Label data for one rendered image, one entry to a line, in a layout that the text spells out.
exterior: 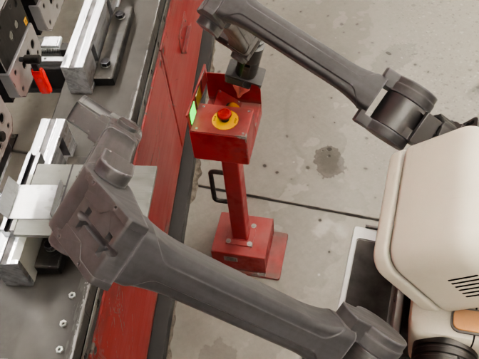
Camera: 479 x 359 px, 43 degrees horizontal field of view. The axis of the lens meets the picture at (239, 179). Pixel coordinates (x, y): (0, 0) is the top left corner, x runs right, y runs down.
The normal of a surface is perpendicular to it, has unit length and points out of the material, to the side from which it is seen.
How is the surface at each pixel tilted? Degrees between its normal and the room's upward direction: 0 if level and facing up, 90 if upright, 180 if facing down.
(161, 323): 0
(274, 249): 0
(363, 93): 38
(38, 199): 0
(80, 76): 90
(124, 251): 63
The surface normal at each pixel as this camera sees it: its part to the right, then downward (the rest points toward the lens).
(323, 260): -0.07, -0.60
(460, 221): -0.39, -0.63
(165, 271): 0.32, 0.36
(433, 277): -0.27, 0.78
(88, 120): -0.04, 0.13
